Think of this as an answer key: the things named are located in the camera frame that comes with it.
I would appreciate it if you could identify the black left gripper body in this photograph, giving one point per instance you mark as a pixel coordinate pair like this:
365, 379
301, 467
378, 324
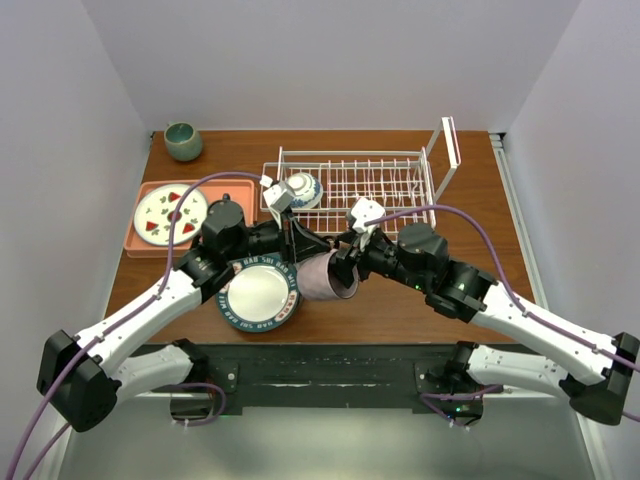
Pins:
287, 238

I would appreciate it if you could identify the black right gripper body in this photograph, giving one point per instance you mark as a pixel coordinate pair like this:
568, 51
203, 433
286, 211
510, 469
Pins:
371, 253

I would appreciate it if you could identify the purple mug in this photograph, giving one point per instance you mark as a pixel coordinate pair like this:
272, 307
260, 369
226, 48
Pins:
316, 283

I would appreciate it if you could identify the blue floral ceramic bowl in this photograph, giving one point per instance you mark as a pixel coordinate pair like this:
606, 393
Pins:
307, 190

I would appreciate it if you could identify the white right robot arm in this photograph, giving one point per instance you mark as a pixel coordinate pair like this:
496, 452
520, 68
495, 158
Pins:
591, 370

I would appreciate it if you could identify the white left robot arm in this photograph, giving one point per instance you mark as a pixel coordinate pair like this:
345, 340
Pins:
77, 373

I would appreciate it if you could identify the green rimmed white plate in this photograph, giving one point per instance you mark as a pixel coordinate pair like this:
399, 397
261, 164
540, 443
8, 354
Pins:
262, 295

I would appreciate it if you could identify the salmon pink tray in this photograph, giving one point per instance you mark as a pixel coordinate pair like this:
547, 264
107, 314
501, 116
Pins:
242, 191

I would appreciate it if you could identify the watermelon pattern white plate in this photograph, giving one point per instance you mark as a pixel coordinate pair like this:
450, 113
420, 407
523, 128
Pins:
156, 210

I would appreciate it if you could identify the green ceramic cup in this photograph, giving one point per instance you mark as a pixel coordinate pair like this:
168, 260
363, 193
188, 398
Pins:
183, 141

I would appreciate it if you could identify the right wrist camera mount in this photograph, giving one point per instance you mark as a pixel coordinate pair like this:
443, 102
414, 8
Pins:
364, 215

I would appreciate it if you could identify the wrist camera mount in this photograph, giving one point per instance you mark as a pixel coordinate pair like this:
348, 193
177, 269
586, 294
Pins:
364, 215
276, 194

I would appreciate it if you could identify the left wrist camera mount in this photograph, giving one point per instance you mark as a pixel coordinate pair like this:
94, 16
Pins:
276, 194

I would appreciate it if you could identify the white wire dish rack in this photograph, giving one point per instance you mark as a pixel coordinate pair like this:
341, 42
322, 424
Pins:
399, 180

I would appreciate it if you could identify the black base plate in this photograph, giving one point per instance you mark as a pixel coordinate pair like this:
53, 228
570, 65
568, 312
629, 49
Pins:
393, 376

